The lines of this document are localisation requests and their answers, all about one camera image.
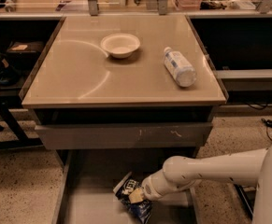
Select open grey middle drawer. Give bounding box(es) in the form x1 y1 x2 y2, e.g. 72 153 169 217
51 148 202 224

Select dark box with label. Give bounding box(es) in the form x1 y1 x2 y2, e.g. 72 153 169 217
7 41 44 57

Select blue chip bag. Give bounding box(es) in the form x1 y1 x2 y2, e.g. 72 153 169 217
113 172 152 224

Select black bag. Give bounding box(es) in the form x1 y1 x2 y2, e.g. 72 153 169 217
0 52 21 86

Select black table frame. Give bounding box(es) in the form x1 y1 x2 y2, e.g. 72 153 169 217
0 101 43 150

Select white paper bowl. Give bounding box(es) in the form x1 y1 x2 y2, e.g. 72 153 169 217
100 34 140 59

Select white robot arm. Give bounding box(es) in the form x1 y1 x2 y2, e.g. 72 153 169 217
129 145 272 224

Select grey drawer cabinet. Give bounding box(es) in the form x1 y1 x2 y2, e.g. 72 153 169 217
18 14 229 170

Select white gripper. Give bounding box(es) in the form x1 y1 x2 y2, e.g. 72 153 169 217
129 173 166 203

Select grey top drawer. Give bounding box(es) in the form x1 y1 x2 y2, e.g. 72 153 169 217
36 122 212 149

